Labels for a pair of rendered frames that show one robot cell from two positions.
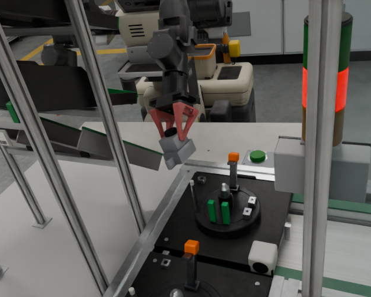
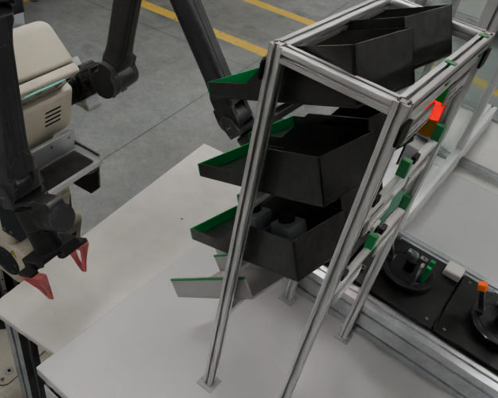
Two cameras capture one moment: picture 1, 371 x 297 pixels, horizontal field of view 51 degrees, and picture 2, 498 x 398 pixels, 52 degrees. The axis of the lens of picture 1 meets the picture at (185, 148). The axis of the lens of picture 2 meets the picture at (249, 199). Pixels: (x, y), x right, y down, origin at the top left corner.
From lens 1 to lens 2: 1.35 m
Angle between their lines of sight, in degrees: 68
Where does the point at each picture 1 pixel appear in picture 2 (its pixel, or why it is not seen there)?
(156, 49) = not seen: hidden behind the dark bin
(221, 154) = (194, 213)
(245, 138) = (183, 190)
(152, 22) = (35, 116)
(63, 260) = (279, 365)
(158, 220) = not seen: hidden behind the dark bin
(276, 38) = not seen: outside the picture
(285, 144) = (414, 144)
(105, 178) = (167, 308)
